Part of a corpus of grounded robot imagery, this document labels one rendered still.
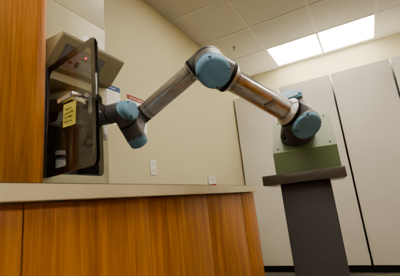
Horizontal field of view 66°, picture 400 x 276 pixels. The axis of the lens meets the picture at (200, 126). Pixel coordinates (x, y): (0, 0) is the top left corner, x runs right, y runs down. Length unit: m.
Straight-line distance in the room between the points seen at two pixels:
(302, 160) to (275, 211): 2.56
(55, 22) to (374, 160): 3.28
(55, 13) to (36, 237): 0.91
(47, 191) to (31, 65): 0.51
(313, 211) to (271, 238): 2.63
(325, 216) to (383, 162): 2.47
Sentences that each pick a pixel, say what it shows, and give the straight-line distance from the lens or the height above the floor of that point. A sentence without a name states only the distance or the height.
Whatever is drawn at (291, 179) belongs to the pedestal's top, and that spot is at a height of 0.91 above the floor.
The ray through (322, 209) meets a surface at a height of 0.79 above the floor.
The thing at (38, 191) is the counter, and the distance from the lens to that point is 0.80.
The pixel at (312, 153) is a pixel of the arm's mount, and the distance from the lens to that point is 1.39.
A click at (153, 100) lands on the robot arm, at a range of 1.26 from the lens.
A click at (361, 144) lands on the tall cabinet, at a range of 3.80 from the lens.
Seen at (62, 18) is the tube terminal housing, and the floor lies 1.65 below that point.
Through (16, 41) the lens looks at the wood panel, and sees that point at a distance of 1.30.
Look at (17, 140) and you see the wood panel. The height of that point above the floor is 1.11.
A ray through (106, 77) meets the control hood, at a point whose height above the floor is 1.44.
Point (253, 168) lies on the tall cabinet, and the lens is 3.98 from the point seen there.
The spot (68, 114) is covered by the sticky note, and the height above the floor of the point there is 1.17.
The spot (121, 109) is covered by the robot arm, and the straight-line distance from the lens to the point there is 1.13.
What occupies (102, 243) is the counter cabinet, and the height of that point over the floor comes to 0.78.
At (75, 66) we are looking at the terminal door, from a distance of 1.08.
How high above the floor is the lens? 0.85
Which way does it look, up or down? 14 degrees up
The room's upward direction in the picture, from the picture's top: 6 degrees counter-clockwise
